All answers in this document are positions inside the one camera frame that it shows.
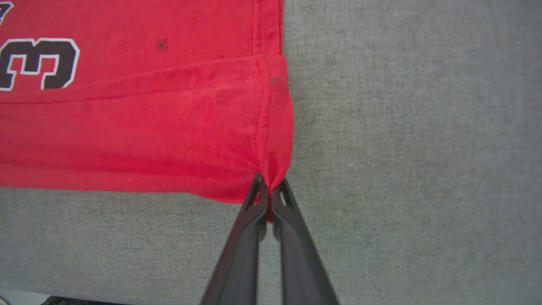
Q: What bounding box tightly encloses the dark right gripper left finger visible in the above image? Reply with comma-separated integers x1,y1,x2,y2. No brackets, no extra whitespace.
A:
199,172,270,305

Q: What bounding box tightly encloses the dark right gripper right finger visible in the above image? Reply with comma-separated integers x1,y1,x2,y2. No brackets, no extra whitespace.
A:
271,177,340,305

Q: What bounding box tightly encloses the red t-shirt with number print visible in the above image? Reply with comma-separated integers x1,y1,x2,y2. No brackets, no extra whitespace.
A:
0,0,294,224

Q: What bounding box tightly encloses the grey fabric sofa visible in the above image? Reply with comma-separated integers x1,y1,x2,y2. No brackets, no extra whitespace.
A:
0,0,542,305

